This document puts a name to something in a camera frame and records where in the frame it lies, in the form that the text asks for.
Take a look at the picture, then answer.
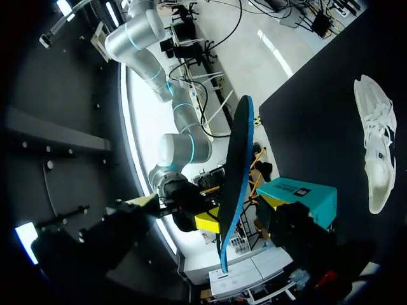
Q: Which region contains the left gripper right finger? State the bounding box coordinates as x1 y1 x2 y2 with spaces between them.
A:
258 194 338 277

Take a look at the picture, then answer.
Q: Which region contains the white shoe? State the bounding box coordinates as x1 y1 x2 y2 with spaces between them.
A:
354 74 397 215

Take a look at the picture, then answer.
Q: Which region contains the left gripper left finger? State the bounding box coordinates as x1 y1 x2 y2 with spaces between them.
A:
30 193 160 280

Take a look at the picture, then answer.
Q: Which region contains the blue and black insole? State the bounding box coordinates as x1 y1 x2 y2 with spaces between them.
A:
216 94 255 275

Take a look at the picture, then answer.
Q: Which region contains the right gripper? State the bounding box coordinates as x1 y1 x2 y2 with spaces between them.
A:
163 179 221 234

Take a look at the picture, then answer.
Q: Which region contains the teal box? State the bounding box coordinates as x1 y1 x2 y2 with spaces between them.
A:
256 177 338 231

